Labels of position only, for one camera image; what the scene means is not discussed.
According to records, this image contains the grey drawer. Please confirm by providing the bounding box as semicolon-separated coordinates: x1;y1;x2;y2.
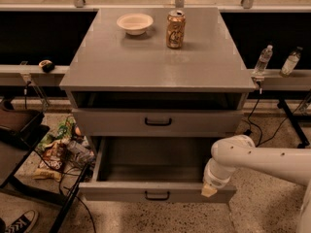
80;137;236;203
72;109;243;137

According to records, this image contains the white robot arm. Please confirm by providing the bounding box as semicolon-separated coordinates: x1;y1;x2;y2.
201;135;311;233

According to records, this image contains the grey drawer cabinet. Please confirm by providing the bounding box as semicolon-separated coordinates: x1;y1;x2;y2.
60;8;255;146

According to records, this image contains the grey top drawer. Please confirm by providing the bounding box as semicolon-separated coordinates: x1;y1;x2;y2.
72;109;243;137

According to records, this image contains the black stand leg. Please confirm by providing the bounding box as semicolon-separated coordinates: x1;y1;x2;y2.
277;97;310;149

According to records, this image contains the clear water bottle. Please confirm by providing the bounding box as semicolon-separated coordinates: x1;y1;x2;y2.
253;45;273;75

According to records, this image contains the crushed plastic bottle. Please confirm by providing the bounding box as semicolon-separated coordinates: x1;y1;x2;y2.
67;141;94;168

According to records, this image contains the green snack bag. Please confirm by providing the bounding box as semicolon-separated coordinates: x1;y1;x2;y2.
36;116;75;152

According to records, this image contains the brown chip bag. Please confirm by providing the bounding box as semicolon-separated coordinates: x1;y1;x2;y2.
33;140;67;182

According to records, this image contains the gold soda can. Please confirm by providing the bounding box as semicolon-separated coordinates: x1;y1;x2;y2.
166;10;186;49

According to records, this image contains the white paper bowl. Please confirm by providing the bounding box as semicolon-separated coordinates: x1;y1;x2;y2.
117;14;154;36

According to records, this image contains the black white sneaker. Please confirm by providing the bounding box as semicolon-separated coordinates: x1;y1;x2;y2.
5;210;39;233

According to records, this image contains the black yellow tape measure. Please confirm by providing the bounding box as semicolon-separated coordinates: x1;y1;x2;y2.
39;60;55;73

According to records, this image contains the black power cable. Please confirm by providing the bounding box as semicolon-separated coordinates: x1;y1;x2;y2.
241;81;304;148

